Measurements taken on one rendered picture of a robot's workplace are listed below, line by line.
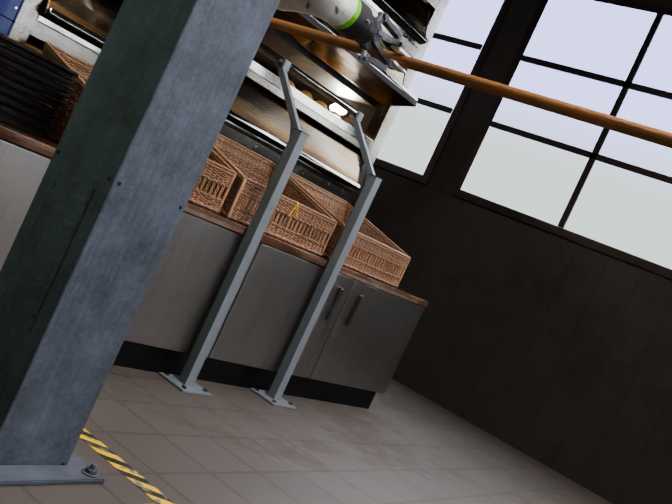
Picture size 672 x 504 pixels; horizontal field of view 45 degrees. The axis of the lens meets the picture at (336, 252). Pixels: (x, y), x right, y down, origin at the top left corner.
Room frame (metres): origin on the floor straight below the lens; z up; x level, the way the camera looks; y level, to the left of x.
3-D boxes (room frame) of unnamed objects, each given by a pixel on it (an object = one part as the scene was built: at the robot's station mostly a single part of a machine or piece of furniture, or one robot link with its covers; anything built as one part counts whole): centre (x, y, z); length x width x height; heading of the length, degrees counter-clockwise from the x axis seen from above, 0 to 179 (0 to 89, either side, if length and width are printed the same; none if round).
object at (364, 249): (3.56, 0.03, 0.72); 0.56 x 0.49 x 0.28; 143
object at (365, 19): (1.95, 0.21, 1.17); 0.12 x 0.06 x 0.09; 53
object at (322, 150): (3.25, 0.62, 1.02); 1.79 x 0.11 x 0.19; 142
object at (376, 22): (2.00, 0.16, 1.17); 0.09 x 0.07 x 0.08; 143
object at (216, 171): (2.63, 0.77, 0.72); 0.56 x 0.49 x 0.28; 143
